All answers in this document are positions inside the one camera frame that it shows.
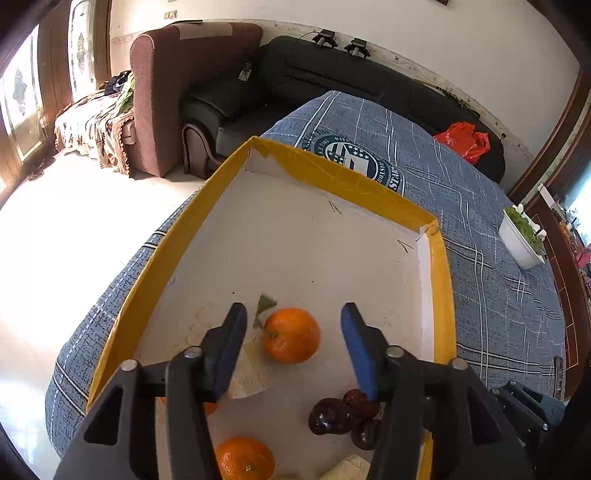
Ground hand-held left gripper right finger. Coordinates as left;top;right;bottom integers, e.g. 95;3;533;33
341;302;536;480

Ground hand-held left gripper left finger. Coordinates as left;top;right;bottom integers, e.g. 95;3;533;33
53;302;249;480

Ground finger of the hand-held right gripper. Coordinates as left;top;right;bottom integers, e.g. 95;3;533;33
489;379;555;435

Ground cream white chunk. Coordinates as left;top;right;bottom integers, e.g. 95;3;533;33
226;342;273;400
318;453;372;480

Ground dark red plum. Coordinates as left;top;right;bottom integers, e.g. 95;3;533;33
342;388;382;420

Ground orange with green leaf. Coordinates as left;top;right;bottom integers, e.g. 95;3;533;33
252;294;321;365

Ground dark purple plum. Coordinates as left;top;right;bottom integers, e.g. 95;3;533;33
308;398;354;437
350;418;382;449

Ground yellow-rimmed white tray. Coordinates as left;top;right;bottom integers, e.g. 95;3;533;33
87;135;458;480

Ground wooden cabinet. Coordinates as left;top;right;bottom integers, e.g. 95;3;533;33
508;69;591;402

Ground white planter with green plants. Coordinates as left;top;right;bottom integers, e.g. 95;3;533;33
498;203;548;271

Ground blue plaid blanket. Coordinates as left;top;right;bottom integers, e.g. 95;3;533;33
45;90;568;462

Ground red plastic bag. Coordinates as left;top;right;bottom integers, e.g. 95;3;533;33
433;121;491;164

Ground brown armchair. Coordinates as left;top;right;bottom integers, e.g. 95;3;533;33
129;21;264;178

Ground dark floor mat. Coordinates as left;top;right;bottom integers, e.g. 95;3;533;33
27;158;56;182

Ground patterned sofa throw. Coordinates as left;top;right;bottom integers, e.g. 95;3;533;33
53;88;137;176

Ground black leather sofa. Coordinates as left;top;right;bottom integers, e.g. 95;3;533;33
180;36;506;183

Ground dark clothes pile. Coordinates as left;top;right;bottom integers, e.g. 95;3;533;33
102;70;132;97

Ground wooden glass-panel door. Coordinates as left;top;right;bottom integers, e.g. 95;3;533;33
0;0;114;195

